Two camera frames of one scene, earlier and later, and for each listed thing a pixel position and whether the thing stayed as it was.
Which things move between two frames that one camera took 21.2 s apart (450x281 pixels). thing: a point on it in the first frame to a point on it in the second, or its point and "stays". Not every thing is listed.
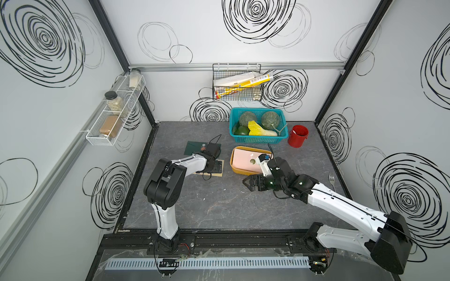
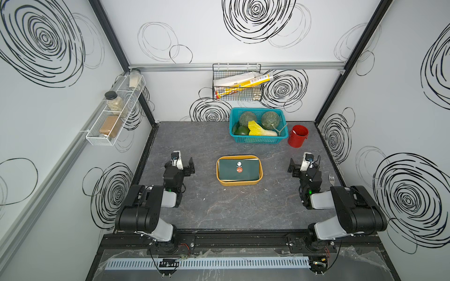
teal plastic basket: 282,130 stays
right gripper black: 259,178 to 297,169
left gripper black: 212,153 to 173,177
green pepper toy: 242,130 stays
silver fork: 331,178 stays
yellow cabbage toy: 256,130 stays
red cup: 299,133 stays
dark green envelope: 191,147 to 239,169
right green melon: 270,120 stays
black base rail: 206,244 stays
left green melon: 245,117 stays
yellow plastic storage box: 242,171 to 239,183
